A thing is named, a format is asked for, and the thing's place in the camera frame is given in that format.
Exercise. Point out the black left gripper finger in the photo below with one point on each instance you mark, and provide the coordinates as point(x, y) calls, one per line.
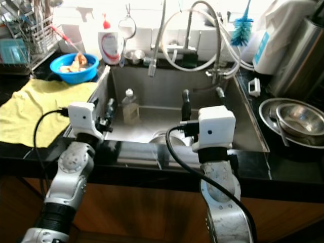
point(110, 107)

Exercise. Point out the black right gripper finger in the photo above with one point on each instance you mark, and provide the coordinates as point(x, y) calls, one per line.
point(220, 96)
point(187, 106)

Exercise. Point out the steel spoon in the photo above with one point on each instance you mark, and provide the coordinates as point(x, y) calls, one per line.
point(274, 121)

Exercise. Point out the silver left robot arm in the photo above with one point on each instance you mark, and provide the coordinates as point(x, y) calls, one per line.
point(73, 167)

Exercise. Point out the clear plastic bottle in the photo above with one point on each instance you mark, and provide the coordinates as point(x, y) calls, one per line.
point(130, 111)

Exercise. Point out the shallow steel bowl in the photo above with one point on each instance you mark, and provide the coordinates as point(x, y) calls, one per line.
point(162, 140)

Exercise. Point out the stainless steel sink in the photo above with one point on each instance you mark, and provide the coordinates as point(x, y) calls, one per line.
point(157, 98)

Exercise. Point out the blue plastic bowl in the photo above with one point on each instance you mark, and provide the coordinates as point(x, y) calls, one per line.
point(76, 77)

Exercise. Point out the steel spring neck faucet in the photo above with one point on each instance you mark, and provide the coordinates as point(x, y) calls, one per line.
point(219, 45)

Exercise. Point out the brown food scraps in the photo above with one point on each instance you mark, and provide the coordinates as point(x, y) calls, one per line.
point(78, 62)

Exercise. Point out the white red pump soap bottle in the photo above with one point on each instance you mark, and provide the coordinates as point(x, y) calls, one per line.
point(109, 48)

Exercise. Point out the blue bottle brush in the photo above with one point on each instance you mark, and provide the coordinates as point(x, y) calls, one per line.
point(241, 31)

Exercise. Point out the white spray bottle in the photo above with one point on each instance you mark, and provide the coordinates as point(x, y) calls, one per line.
point(81, 40)

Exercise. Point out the yellow cloth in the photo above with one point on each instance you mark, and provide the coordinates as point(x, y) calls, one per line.
point(35, 111)

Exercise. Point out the medium steel bowl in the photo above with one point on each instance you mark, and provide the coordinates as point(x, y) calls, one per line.
point(301, 119)

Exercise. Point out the steel knife block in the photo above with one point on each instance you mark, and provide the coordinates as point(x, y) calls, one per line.
point(298, 61)

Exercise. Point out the white water purifier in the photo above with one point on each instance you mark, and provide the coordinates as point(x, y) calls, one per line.
point(281, 30)

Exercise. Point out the large steel bowl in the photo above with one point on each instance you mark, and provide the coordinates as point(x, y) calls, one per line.
point(301, 141)

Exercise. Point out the teal box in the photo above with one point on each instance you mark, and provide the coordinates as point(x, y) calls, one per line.
point(11, 51)

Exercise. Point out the wooden base cabinet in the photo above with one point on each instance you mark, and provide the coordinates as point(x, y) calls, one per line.
point(147, 217)

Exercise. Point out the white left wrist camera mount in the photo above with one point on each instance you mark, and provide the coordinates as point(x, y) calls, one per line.
point(83, 119)

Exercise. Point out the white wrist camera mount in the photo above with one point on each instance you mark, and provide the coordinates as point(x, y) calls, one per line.
point(83, 119)
point(215, 126)

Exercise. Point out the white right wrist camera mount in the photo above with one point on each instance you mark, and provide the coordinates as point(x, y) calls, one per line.
point(215, 126)

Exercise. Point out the small white plastic frame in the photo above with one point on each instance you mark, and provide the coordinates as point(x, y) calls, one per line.
point(250, 86)

